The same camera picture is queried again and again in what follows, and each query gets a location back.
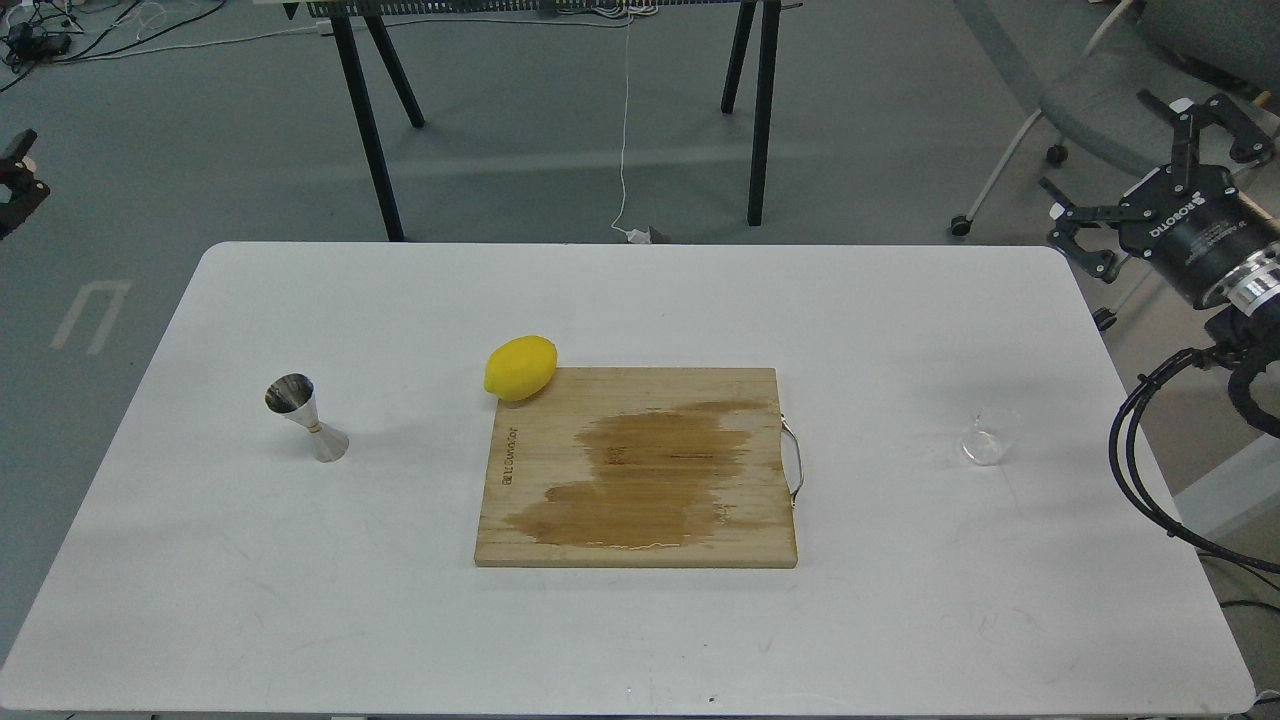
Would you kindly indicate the yellow lemon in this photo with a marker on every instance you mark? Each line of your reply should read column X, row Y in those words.
column 520, row 368

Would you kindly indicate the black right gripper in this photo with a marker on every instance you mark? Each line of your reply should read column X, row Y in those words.
column 1211, row 243

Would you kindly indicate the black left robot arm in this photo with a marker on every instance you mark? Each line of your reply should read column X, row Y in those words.
column 25, row 191

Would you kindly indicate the grey office chair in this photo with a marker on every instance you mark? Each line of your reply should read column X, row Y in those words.
column 1157, row 45

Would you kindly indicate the clear glass cup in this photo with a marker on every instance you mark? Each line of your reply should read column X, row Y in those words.
column 991, row 435

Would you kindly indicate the steel jigger measuring cup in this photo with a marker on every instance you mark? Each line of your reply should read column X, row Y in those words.
column 293, row 396

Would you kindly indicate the wooden cutting board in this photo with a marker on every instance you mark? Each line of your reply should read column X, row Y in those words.
column 625, row 467

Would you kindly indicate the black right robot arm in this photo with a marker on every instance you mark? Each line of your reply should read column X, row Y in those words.
column 1244, row 342

